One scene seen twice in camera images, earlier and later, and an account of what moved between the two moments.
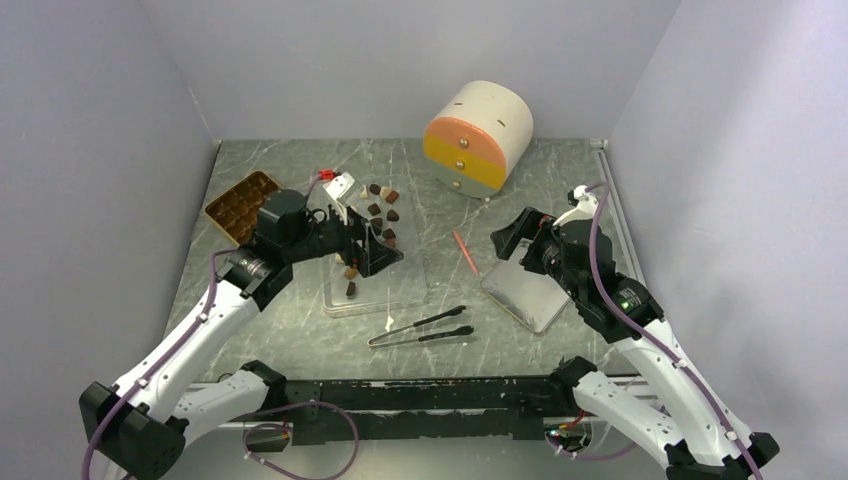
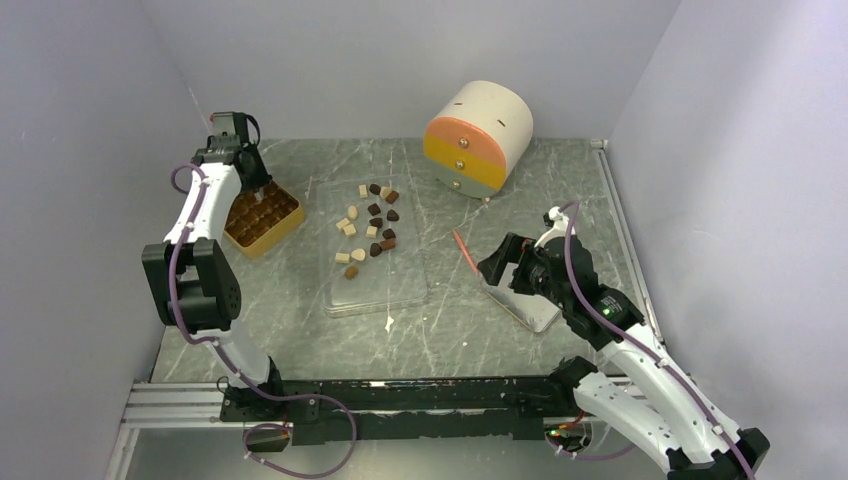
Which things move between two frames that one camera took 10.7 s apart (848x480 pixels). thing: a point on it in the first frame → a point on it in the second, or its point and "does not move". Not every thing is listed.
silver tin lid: (535, 299) does not move
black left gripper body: (334, 237) → (259, 177)
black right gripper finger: (525, 227) → (494, 265)
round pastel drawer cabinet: (477, 135) does not move
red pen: (473, 266) does not move
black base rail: (494, 408) does not move
